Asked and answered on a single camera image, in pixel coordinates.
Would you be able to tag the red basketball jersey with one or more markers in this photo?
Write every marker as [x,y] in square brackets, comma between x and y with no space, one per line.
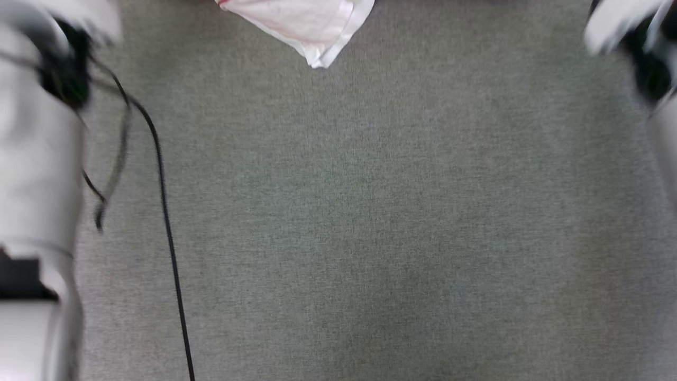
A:
[312,26]

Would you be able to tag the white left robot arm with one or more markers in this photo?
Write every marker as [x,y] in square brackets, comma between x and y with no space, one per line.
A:
[31,185]

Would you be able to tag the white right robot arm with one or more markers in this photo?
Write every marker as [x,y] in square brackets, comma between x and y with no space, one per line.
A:
[658,63]

